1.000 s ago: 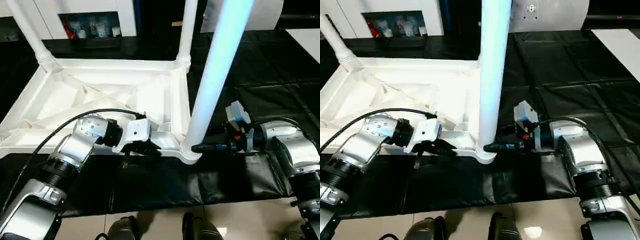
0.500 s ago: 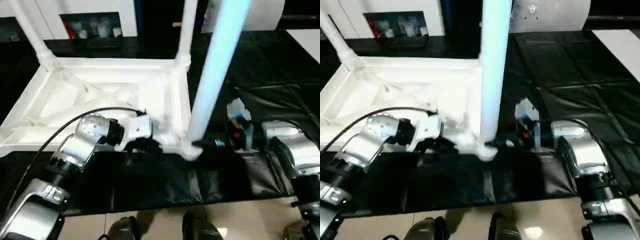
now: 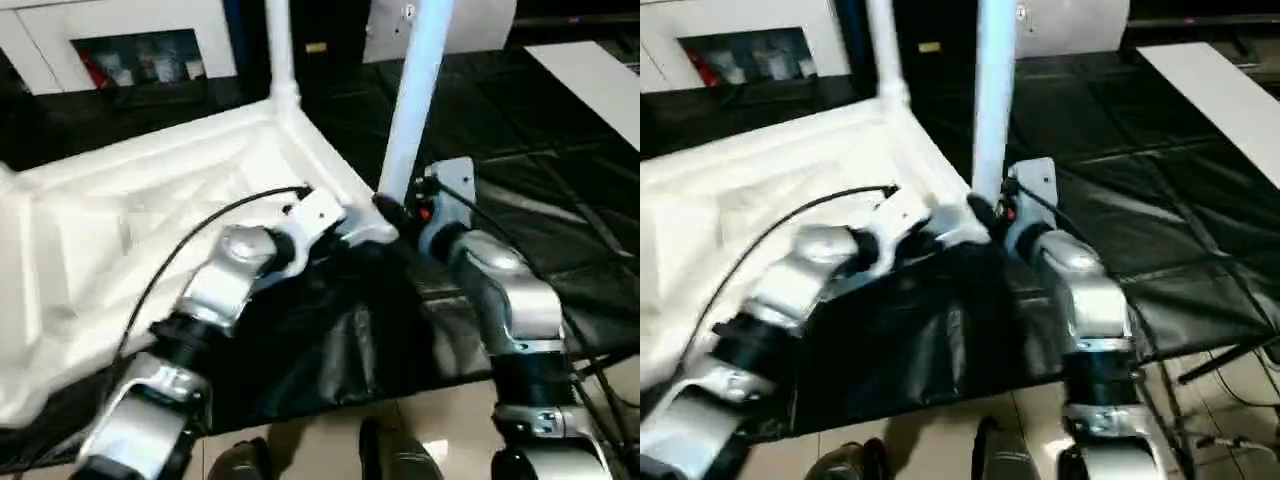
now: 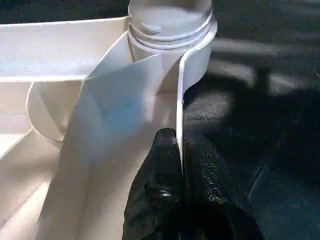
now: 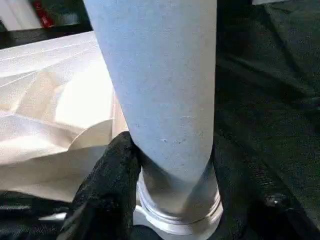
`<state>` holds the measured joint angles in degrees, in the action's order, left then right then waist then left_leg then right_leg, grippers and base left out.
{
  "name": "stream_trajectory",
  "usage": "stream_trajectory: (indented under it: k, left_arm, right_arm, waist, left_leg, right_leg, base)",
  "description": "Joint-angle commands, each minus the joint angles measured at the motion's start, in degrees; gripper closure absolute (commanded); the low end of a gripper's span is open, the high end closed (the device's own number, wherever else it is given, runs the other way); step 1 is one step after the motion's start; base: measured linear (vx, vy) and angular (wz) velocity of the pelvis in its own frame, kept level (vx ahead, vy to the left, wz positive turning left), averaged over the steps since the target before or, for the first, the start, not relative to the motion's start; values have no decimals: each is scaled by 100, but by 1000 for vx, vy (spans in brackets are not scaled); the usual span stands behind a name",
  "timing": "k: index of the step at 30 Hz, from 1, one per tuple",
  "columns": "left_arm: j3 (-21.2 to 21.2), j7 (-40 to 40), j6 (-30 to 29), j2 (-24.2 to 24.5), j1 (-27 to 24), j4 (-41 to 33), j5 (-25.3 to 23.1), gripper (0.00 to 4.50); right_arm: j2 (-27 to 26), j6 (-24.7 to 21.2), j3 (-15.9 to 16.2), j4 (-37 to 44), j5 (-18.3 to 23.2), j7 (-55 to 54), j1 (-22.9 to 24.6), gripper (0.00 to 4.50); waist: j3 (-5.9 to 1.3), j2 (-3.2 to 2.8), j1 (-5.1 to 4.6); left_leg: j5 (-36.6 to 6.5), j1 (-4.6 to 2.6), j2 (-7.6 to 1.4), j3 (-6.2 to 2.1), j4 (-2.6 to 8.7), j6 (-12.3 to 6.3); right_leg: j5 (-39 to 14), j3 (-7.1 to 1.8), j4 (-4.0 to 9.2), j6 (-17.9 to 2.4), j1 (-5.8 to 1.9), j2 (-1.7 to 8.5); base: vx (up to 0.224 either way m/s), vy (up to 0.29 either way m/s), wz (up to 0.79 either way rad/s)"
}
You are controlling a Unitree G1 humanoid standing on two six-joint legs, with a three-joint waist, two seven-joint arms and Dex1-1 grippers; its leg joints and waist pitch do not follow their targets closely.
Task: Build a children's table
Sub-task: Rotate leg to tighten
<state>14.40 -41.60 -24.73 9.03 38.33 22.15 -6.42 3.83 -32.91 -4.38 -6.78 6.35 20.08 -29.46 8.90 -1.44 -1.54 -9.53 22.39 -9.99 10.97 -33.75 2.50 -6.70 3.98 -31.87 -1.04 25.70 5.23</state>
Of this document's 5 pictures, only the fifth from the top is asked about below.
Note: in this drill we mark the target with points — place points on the white glass-door cabinet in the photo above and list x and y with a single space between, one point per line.
17 12

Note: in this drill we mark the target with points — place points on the red bottle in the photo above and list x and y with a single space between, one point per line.
43 15

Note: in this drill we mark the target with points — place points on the white plastic table top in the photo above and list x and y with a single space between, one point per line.
50 87

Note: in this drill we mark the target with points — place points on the white plastic table leg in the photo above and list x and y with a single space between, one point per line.
162 75

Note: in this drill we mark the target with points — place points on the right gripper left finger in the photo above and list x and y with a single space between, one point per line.
107 195

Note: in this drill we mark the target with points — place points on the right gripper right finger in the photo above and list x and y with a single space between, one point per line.
262 215

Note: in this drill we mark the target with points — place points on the black padded work mat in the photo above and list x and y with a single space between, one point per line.
262 100

